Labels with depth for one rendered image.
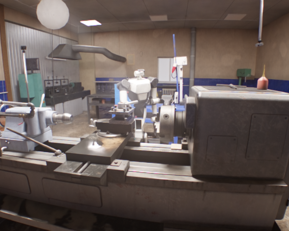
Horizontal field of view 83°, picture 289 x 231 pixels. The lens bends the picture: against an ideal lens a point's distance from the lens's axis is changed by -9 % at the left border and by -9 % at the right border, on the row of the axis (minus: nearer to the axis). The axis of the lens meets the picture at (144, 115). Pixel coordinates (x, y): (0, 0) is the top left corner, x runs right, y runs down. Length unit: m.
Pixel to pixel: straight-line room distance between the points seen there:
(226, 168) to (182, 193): 0.30
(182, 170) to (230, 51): 7.72
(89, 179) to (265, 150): 0.99
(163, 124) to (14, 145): 1.20
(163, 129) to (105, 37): 8.12
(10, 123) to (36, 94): 3.89
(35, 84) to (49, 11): 1.95
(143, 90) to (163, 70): 6.33
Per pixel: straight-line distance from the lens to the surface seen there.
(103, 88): 5.76
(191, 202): 1.23
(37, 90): 5.56
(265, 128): 1.11
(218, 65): 8.46
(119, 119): 1.47
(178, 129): 1.17
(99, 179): 1.06
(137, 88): 2.23
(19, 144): 1.67
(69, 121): 1.45
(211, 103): 0.99
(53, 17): 4.94
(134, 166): 1.22
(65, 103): 6.17
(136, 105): 2.35
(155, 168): 1.20
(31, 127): 1.54
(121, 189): 1.23
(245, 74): 7.69
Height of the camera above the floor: 1.42
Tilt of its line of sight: 13 degrees down
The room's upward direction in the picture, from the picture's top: straight up
